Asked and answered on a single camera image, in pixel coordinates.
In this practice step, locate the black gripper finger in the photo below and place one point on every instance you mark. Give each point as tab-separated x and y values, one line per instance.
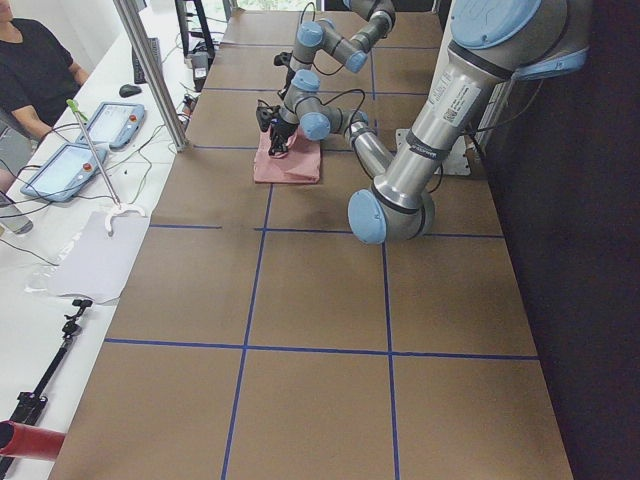
285	147
275	150

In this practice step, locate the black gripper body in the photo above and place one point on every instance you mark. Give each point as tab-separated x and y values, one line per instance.
279	133
289	78

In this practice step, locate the pink Snoopy t-shirt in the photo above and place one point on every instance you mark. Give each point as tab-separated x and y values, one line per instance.
300	165

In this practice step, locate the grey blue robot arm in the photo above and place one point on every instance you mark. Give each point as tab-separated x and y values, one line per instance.
313	36
492	42

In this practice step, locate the black computer mouse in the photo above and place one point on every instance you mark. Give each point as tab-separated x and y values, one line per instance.
129	90

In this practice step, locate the upper blue teach pendant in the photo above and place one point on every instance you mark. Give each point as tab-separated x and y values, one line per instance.
114	124

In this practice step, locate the blue teach pendant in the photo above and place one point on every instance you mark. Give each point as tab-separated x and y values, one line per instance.
114	124
63	175

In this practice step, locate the lower blue teach pendant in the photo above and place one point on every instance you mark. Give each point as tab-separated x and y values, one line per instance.
63	175

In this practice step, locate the white paper sheet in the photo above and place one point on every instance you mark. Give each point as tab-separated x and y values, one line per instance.
98	264

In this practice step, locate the seated person black shirt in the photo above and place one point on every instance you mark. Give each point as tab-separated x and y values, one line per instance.
38	74

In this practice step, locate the black tripod pole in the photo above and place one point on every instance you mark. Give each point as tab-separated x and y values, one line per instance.
31	404

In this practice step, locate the aluminium frame post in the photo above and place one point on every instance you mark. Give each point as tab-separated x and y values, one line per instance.
137	34

